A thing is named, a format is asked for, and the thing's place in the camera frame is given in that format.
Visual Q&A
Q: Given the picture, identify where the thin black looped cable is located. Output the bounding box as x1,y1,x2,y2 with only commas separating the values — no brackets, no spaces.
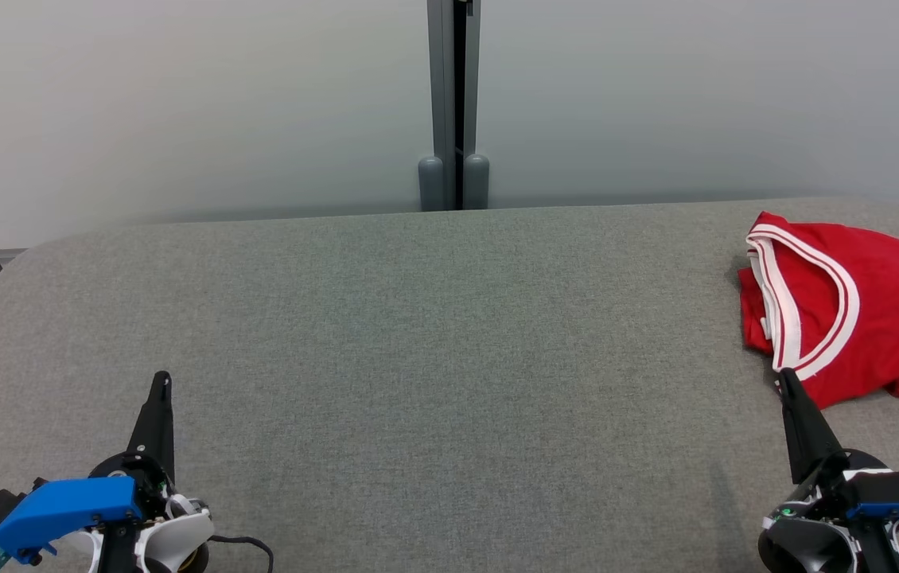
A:
207,535,275,573

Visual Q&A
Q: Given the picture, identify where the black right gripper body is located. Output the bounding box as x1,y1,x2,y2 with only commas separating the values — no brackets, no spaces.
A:
759,449,899,573

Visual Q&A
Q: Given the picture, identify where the grey vertical partition post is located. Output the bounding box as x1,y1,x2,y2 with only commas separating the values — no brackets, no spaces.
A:
427,0,482,212

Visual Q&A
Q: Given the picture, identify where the blue left camera mount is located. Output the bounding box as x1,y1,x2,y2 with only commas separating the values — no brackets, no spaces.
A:
0,476,145,564

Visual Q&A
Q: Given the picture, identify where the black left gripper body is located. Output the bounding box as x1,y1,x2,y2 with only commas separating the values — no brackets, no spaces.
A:
88,451,180,520

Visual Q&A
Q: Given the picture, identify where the red shirt with white sleeves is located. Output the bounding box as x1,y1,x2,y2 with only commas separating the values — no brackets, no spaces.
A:
738,211,899,409

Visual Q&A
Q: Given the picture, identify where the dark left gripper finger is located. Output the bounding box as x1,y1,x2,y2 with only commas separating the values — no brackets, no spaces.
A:
127,370,177,482

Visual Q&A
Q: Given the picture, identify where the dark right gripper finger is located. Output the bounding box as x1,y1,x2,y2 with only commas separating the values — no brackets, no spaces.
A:
778,367,849,485

